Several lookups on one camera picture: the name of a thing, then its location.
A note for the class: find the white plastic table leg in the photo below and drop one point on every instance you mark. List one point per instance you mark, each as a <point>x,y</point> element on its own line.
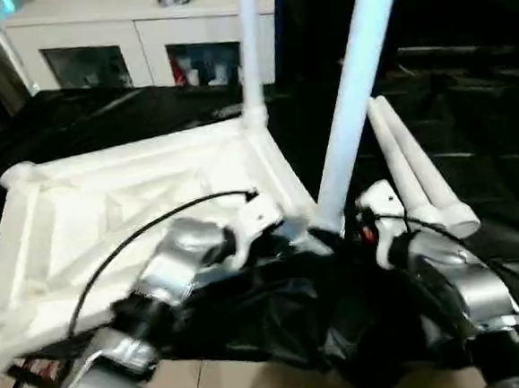
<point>396,161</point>
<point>354,83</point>
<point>418,159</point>
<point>250,46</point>

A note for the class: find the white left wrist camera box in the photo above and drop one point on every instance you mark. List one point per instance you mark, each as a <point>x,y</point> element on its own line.
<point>259,221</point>

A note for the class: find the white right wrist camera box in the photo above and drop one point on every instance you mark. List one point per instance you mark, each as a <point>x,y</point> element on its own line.
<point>384,206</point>

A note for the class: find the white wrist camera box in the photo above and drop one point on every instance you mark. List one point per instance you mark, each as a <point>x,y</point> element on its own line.
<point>259,221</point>
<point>384,206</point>

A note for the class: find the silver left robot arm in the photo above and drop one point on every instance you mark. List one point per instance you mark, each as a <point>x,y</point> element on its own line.
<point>170,264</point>

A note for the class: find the black mat cloth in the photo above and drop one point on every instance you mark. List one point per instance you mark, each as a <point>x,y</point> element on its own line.
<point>295,299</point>

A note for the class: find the grey metal bar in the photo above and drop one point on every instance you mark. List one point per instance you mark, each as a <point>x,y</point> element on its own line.
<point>468,49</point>

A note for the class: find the white plastic table top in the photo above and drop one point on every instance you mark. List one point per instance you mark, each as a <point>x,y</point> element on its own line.
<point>106,192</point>

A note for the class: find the white glass-door cabinet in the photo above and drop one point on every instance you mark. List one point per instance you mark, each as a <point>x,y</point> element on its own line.
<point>140,46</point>

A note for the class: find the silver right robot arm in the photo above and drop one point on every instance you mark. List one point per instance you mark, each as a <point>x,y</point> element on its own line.
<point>478,284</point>

